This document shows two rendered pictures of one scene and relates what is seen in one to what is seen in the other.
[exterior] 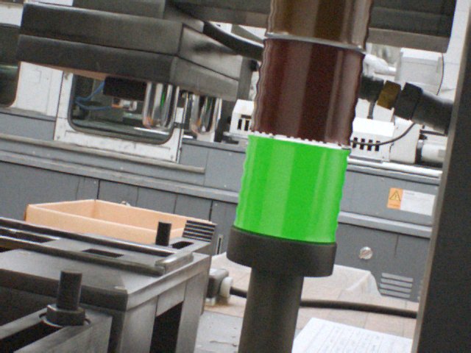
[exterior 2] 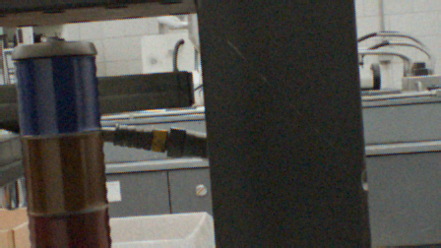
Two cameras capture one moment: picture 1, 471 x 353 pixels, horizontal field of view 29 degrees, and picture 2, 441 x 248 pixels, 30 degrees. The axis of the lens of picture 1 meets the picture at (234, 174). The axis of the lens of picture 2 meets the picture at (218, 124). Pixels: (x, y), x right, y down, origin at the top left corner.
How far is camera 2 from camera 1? 0.11 m
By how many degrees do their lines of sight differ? 10
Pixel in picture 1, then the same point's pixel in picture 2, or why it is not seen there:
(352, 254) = (190, 194)
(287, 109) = not seen: outside the picture
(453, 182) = (219, 223)
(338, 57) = (86, 220)
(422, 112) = (189, 150)
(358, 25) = (95, 190)
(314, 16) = (60, 196)
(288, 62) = (48, 234)
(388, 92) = (158, 140)
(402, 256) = not seen: hidden behind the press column
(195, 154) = not seen: hidden behind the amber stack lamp
